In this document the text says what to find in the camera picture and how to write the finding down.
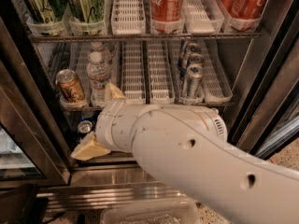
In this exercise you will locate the middle silver slim can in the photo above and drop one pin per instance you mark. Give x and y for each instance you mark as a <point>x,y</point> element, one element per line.
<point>191,59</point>

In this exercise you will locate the green can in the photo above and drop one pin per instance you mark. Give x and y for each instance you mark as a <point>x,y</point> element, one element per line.
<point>87,10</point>
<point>46,11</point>

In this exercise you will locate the front left blue can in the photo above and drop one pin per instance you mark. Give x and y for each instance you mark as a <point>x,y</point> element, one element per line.
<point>84,128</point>

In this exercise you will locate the right front red cola can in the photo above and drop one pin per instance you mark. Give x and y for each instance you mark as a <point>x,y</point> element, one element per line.
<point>246,9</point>

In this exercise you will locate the fridge door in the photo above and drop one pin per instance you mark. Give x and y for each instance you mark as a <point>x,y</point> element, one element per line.
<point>36,136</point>

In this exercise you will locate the silver slim can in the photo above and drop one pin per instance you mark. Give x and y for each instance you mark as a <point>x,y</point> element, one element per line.
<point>191,59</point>
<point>192,81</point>
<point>187,47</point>

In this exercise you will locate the rear clear water bottle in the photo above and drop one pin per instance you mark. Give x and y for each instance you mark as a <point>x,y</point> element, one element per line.
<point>100,47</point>

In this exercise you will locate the orange soda can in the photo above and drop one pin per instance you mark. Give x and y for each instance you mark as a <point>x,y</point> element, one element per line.
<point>70,86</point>

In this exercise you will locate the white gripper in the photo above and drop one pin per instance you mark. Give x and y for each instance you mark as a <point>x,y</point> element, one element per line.
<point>103,125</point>

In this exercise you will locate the right green can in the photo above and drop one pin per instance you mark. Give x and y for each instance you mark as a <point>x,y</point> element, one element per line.
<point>87,10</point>

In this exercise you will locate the rear left blue can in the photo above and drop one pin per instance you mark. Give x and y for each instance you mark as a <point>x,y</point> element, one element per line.
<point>89,115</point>

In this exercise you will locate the middle red cola can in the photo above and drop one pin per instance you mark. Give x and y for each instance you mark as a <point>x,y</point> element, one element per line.
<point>166,10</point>

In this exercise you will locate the front silver slim can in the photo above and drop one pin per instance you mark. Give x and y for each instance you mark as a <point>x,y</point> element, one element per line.
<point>192,81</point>

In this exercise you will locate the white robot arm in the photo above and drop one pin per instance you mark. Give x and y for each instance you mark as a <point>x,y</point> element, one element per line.
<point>186,148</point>

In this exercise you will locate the rear silver slim can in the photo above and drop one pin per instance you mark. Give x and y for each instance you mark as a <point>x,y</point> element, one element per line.
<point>187,47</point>

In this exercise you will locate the blue can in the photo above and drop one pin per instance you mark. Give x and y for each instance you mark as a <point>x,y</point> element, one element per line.
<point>89,115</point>
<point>84,128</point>

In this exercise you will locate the clear water bottle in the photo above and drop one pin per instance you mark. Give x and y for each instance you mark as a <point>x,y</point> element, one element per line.
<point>99,73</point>
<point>100,47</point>

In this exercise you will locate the left green can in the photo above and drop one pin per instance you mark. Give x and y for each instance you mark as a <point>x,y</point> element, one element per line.
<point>46,11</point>

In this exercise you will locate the front clear water bottle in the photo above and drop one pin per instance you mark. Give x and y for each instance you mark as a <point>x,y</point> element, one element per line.
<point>99,73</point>

